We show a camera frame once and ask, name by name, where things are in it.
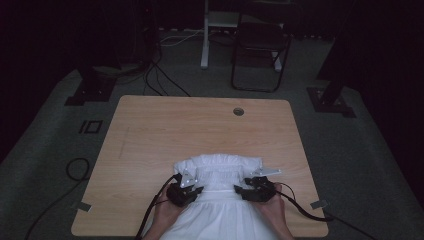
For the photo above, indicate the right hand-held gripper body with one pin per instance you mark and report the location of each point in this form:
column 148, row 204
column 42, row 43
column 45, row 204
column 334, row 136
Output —
column 261, row 191

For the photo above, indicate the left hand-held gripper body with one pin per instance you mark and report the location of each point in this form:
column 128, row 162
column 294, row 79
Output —
column 181, row 196

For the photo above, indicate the white dress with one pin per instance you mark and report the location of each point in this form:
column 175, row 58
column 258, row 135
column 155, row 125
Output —
column 216, row 216

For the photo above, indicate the person's right hand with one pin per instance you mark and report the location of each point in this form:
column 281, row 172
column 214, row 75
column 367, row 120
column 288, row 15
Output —
column 274, row 213

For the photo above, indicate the person's left hand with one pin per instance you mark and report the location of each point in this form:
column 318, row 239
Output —
column 166, row 216

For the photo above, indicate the grey tape piece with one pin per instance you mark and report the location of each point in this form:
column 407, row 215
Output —
column 319, row 204
column 84, row 206

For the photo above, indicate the grey table grommet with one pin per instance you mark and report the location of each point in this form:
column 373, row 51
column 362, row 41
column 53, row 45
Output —
column 238, row 111

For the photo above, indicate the black stand with base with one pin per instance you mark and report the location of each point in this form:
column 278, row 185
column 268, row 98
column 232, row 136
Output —
column 330, row 100

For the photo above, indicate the black stand base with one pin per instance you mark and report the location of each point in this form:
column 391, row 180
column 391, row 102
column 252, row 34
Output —
column 93, row 90

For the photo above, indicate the black folding chair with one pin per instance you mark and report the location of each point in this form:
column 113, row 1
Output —
column 260, row 35

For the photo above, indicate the dark upright equipment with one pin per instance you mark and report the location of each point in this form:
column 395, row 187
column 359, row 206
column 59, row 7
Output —
column 146, row 33

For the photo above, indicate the white desk frame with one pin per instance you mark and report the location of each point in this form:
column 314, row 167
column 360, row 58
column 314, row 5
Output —
column 205, row 50

